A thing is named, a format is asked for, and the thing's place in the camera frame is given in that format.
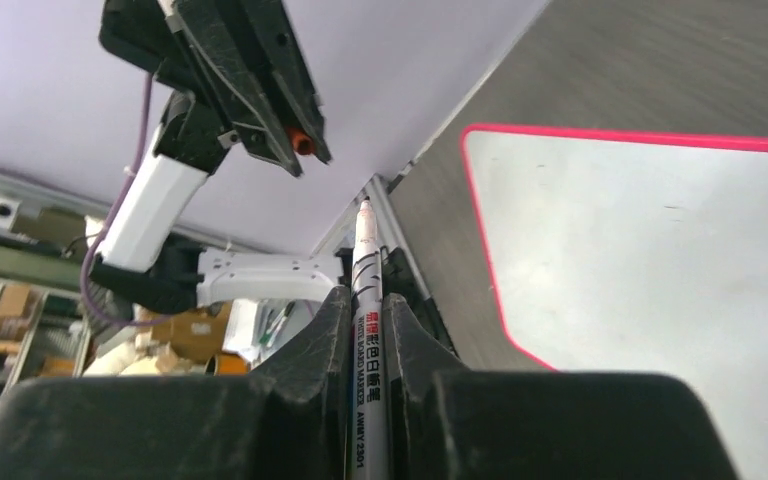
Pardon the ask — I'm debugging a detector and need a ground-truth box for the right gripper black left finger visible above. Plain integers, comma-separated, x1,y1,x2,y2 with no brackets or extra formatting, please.
0,287,351,479

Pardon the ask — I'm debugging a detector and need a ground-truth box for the white whiteboard marker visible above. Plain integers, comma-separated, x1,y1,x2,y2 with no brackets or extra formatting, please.
349,199,390,479

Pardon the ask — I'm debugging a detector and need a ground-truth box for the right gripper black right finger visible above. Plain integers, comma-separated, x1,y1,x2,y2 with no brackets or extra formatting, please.
383,294,737,479

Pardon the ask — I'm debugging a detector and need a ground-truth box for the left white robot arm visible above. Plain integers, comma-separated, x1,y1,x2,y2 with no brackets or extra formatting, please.
85,0,344,315

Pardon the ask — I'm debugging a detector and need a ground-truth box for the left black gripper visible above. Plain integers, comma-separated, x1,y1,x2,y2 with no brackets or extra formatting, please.
99,0,332,178

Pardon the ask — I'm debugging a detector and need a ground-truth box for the pink framed whiteboard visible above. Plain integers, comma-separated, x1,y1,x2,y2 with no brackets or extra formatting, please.
461,124,768,479

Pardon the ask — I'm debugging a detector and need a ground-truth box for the red marker cap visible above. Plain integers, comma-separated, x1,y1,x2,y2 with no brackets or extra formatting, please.
285,126,315,156

